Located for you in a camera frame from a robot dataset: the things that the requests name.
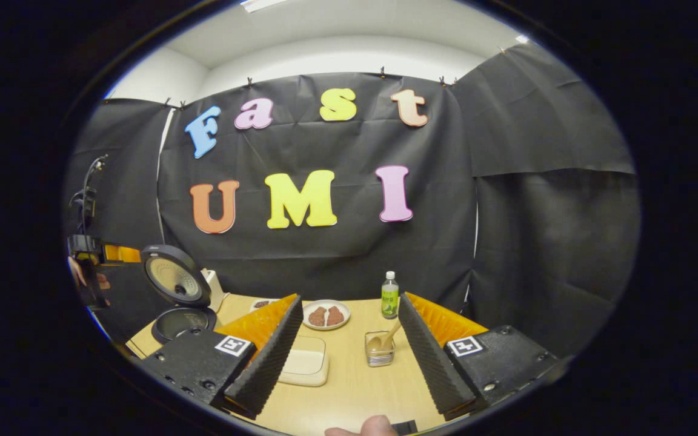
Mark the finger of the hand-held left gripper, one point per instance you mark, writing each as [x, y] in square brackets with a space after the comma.
[123, 254]

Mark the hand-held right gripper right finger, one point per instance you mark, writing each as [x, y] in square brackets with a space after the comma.
[431, 363]

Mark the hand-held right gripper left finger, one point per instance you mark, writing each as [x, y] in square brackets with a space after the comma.
[264, 363]

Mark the white rice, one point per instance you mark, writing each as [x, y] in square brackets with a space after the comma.
[303, 363]

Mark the clear rice container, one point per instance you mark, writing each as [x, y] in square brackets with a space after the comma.
[306, 378]

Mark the clear chopstick holder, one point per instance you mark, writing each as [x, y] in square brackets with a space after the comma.
[379, 358]

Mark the wooden spoon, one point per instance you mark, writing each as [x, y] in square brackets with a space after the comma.
[379, 342]

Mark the black rice cooker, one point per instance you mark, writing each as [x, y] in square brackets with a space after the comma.
[176, 278]

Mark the small white condiment dish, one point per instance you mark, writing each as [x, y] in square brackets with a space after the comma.
[262, 304]

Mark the brown meat piece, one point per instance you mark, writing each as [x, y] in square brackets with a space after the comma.
[335, 315]
[317, 316]

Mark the white plate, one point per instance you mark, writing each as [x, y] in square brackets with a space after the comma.
[326, 326]

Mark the green drink bottle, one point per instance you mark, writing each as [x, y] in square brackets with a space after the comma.
[389, 300]

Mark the white toaster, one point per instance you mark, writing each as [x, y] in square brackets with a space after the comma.
[216, 287]

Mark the black backdrop cloth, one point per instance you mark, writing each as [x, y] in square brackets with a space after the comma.
[325, 145]

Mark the long ceiling light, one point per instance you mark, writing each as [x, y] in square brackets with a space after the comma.
[261, 4]

